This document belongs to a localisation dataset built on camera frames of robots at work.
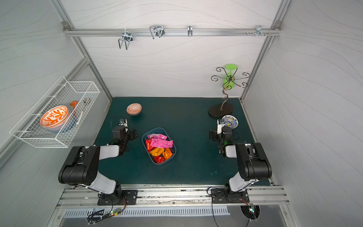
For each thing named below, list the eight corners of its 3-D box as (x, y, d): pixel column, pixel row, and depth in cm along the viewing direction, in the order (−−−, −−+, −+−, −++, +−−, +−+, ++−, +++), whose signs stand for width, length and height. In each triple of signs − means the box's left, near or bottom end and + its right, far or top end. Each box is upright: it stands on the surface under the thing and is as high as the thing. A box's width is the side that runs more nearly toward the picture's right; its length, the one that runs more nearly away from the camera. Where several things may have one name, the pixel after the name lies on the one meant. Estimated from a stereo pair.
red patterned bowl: (125, 115, 109) (124, 112, 107) (129, 105, 116) (128, 102, 114) (140, 115, 109) (139, 112, 107) (142, 105, 116) (142, 102, 114)
